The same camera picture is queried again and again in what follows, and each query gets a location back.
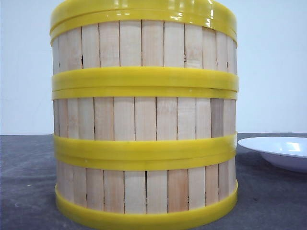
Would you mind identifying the white plate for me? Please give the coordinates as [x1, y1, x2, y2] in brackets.
[238, 137, 307, 173]

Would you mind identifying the woven bamboo steamer lid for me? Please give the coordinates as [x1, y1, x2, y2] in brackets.
[50, 0, 237, 31]

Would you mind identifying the bamboo steamer basket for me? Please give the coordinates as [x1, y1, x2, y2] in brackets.
[50, 10, 238, 99]
[54, 97, 236, 170]
[56, 159, 238, 230]

